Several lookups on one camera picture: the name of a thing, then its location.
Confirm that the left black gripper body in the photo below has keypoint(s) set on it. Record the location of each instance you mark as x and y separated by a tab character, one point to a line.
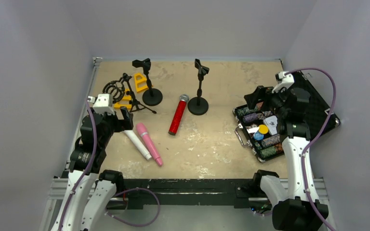
119	120

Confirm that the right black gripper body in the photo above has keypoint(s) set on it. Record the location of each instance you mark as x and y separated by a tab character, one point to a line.
264	96

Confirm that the black round-base mic stand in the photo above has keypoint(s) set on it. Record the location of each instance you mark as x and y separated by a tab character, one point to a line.
198	105

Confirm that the red glitter microphone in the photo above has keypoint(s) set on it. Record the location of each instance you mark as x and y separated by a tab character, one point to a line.
183	100

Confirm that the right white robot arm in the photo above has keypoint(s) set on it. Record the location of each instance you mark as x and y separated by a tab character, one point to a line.
298	207

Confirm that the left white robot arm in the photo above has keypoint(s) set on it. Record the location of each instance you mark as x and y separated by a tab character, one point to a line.
88	190

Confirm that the black left round-base stand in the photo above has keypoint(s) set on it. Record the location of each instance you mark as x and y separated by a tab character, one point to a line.
151	96

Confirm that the pink toy microphone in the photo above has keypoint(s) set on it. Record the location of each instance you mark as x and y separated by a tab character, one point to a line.
143	132

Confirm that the white toy microphone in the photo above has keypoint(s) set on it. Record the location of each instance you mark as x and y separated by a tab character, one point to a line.
138	144

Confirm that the playing card deck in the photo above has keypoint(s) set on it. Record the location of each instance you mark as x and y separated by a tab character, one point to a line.
271	123

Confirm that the black poker chip case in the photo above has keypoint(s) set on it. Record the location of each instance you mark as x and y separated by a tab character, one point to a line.
305	114

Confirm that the yellow poker chip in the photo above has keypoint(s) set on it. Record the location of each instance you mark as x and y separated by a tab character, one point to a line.
263	129

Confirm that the blue poker chip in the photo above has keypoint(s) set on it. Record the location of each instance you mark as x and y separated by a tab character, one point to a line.
258	136

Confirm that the yellow bracket near tripod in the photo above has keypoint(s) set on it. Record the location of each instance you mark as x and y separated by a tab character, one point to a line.
126	101

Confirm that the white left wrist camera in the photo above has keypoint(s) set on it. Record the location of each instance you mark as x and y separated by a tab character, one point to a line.
102	104

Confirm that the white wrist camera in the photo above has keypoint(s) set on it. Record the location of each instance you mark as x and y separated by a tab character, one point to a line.
102	104
284	79

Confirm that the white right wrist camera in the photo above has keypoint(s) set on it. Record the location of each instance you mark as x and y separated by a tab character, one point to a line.
284	79

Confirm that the black tripod shock-mount stand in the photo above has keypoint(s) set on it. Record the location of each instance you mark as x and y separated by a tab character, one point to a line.
116	89

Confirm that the yellow bracket at back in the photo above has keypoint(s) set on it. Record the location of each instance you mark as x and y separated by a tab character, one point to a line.
140	82

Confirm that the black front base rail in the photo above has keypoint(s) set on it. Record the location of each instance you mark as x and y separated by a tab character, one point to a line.
238	193

